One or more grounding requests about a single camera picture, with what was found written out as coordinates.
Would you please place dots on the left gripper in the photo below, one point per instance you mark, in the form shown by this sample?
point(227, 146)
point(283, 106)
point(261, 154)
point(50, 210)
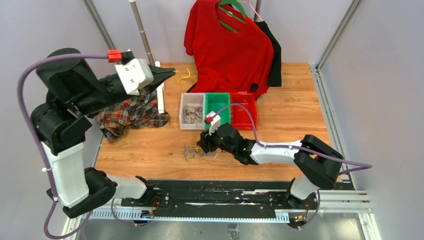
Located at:
point(160, 73)

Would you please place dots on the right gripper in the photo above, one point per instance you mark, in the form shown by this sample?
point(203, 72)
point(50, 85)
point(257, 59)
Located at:
point(206, 142)

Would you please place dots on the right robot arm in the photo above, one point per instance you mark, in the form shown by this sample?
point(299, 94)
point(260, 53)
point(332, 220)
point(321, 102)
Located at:
point(319, 163)

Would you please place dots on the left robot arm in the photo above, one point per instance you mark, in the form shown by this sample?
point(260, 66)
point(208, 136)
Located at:
point(74, 96)

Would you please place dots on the red plastic bin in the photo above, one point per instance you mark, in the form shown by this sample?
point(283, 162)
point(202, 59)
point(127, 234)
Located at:
point(239, 118)

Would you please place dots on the plaid flannel shirt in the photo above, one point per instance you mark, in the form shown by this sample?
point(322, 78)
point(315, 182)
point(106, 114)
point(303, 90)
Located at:
point(134, 113)

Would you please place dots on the white plastic bin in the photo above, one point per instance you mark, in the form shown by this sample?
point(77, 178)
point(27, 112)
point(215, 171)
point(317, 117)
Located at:
point(192, 111)

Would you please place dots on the black garment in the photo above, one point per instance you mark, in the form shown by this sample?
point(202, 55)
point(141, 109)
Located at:
point(274, 77)

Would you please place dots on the red t-shirt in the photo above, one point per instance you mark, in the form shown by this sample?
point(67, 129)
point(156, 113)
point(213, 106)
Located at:
point(226, 62)

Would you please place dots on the metal rack pole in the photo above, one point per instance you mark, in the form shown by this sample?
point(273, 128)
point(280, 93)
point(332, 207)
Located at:
point(257, 17)
point(141, 30)

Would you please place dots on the green clothes hanger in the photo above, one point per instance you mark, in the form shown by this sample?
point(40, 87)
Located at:
point(231, 15)

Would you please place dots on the pink clothes hanger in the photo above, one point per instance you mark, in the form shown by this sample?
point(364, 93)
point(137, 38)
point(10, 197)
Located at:
point(250, 4)

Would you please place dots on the right metal rack pole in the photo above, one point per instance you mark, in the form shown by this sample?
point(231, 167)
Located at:
point(257, 17)

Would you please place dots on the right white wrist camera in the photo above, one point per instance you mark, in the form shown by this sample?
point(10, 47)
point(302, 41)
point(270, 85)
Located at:
point(214, 121)

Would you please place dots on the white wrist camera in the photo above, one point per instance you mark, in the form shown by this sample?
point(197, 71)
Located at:
point(134, 73)
point(214, 121)

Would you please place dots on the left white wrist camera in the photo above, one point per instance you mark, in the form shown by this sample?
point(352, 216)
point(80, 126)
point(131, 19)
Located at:
point(134, 73)

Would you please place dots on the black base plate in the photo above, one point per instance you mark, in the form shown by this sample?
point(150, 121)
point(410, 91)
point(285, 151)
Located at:
point(219, 199)

